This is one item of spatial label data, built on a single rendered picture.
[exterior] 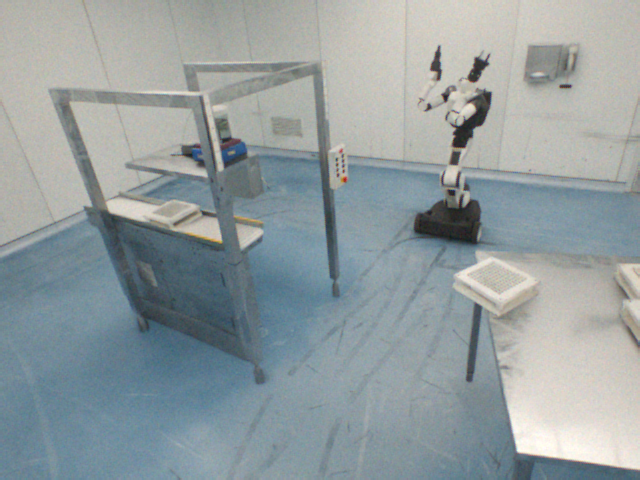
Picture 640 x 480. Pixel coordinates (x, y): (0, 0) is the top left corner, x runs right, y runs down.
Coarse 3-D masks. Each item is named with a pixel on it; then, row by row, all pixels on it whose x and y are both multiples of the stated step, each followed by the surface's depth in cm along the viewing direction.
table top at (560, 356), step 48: (576, 288) 179; (528, 336) 157; (576, 336) 155; (624, 336) 153; (528, 384) 138; (576, 384) 136; (624, 384) 135; (528, 432) 123; (576, 432) 122; (624, 432) 121
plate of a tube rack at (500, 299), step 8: (480, 264) 188; (504, 264) 186; (464, 272) 184; (512, 272) 181; (520, 272) 180; (464, 280) 178; (472, 280) 178; (504, 280) 176; (528, 280) 175; (536, 280) 174; (472, 288) 175; (480, 288) 173; (496, 288) 172; (512, 288) 171; (520, 288) 171; (528, 288) 171; (488, 296) 169; (496, 296) 167; (504, 296) 167; (512, 296) 167
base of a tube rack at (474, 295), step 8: (456, 288) 184; (464, 288) 181; (472, 296) 177; (480, 296) 175; (520, 296) 173; (528, 296) 174; (480, 304) 174; (488, 304) 171; (504, 304) 170; (512, 304) 169; (496, 312) 168; (504, 312) 168
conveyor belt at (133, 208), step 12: (108, 204) 294; (120, 204) 292; (132, 204) 291; (144, 204) 289; (156, 204) 287; (132, 216) 273; (204, 216) 263; (180, 228) 251; (192, 228) 250; (204, 228) 249; (216, 228) 247; (240, 228) 245; (252, 228) 243; (240, 240) 232; (252, 240) 236
